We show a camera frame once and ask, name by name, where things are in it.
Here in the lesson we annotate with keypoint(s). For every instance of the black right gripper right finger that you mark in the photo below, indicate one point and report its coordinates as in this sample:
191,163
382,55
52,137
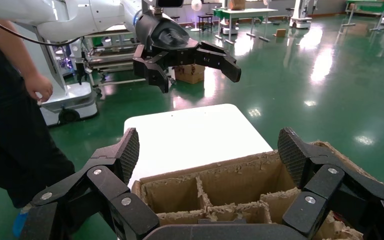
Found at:
324,185

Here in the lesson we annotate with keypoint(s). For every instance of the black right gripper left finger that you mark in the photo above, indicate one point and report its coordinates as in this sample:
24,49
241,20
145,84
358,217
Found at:
106,185

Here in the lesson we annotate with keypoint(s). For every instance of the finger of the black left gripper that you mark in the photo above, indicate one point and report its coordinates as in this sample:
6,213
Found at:
152,69
218,59

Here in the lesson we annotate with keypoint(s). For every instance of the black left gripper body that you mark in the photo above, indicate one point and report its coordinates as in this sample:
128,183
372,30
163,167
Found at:
168,39

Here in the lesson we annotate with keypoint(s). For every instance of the brown cardboard divider box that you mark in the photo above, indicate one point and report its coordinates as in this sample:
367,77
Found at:
241,185

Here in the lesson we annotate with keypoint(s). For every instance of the bare person forearm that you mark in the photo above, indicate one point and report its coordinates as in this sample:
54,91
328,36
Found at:
10,49

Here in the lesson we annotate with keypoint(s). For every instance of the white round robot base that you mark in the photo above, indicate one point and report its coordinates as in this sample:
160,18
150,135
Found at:
228,30

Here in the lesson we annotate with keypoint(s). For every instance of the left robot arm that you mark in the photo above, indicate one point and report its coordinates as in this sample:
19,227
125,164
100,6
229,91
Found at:
79,16

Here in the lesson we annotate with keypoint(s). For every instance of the bare person hand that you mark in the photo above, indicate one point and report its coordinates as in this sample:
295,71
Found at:
39,86

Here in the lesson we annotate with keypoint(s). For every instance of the large cardboard box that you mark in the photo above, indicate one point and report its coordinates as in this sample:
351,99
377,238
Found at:
188,74

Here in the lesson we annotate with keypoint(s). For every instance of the black stool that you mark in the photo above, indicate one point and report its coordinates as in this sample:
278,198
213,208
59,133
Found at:
289,9
205,16

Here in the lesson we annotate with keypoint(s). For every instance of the white standing fan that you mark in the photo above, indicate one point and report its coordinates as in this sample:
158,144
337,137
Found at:
196,5

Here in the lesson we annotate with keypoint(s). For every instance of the white table green cloth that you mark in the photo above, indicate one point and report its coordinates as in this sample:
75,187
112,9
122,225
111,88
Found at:
245,12

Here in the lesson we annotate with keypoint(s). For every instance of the small flat cardboard box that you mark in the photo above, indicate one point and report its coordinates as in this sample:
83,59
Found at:
280,32

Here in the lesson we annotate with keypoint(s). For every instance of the white robot wheeled base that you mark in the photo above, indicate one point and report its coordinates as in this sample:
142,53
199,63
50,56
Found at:
76,99

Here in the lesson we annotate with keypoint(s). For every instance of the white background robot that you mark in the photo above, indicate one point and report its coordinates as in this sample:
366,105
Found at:
300,21

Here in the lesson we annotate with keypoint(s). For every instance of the person in black clothes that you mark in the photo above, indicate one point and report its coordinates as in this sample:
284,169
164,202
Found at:
6,139

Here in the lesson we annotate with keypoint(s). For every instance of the green topped table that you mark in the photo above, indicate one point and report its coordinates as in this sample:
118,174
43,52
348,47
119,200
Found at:
377,6

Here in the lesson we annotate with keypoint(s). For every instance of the left wrist camera unit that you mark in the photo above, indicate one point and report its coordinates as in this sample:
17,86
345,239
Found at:
170,2

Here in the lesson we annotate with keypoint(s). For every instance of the metal trolley frame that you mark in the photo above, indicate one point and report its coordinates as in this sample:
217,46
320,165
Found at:
112,61

